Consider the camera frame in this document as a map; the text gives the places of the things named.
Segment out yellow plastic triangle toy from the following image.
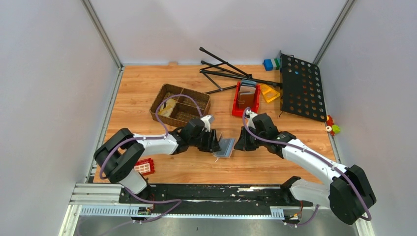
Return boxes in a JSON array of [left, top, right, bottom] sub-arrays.
[[260, 84, 281, 103]]

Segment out red green toy pieces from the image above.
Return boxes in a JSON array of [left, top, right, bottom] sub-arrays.
[[326, 115, 341, 136]]

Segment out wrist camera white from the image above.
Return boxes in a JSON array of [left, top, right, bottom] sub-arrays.
[[244, 109, 258, 128], [200, 115, 215, 132]]

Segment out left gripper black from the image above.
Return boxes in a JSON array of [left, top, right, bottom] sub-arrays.
[[190, 129, 223, 153]]

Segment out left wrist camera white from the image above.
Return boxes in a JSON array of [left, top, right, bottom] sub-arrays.
[[200, 115, 215, 132]]

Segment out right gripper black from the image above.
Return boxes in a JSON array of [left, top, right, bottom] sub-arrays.
[[234, 126, 266, 152]]

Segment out black perforated music stand tray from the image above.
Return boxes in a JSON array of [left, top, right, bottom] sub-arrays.
[[280, 53, 327, 122]]

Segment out blue green white blocks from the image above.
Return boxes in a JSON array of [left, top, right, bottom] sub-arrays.
[[263, 58, 281, 71]]

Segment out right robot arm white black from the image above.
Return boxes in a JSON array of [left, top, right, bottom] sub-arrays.
[[235, 108, 377, 225]]

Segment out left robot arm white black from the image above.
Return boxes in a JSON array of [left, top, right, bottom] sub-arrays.
[[93, 115, 221, 203]]

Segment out red white window toy block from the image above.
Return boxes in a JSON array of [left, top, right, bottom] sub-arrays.
[[133, 158, 155, 176]]

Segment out brown wicker divided basket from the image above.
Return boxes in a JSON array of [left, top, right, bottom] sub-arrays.
[[149, 84, 211, 127]]

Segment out cards in basket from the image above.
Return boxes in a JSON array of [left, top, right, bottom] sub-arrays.
[[158, 98, 177, 117]]

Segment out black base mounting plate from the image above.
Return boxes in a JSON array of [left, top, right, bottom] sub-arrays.
[[139, 183, 313, 215]]

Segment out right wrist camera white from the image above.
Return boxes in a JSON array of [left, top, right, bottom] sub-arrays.
[[244, 109, 258, 128]]

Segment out black folding stand legs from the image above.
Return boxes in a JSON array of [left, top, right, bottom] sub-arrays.
[[199, 47, 283, 93]]

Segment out red plastic bin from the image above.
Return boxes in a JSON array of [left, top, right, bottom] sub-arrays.
[[232, 80, 261, 117]]

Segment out aluminium frame rail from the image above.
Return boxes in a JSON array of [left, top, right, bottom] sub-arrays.
[[70, 183, 315, 220]]

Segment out brown wallet in bin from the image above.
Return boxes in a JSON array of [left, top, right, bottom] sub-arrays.
[[237, 86, 256, 110]]

